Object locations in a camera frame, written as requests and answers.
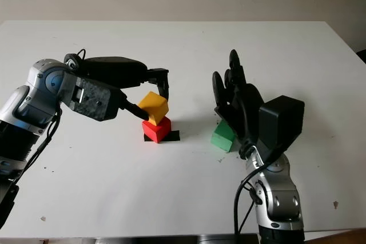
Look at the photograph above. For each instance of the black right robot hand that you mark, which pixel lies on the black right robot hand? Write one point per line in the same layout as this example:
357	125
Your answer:
248	107

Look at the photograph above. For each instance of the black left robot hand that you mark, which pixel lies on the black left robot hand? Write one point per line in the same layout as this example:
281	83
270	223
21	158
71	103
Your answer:
114	71

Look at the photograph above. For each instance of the green wooden block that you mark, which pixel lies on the green wooden block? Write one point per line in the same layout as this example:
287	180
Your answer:
221	139

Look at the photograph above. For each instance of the yellow wooden block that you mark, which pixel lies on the yellow wooden block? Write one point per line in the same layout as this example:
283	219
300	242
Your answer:
155	107

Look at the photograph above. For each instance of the red wooden block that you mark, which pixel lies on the red wooden block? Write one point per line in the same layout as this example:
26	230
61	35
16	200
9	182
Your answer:
154	132

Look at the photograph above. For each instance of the black tape strip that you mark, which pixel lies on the black tape strip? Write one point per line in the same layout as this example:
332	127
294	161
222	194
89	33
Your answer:
175	136

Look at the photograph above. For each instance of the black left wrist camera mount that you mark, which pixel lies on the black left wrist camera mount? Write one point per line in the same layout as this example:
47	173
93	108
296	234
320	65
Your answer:
94	101

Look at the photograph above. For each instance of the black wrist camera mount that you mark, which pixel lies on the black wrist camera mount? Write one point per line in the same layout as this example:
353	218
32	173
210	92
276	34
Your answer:
94	101
281	124

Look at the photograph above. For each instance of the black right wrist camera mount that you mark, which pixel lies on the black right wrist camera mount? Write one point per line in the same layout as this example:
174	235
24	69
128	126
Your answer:
281	124

